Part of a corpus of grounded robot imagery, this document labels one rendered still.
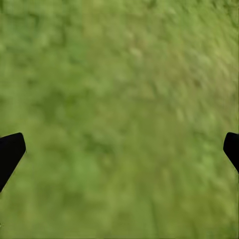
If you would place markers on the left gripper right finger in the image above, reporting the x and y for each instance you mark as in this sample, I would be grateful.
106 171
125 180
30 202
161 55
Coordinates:
231 148

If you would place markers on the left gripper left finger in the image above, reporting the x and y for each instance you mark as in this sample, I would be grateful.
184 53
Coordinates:
12 148

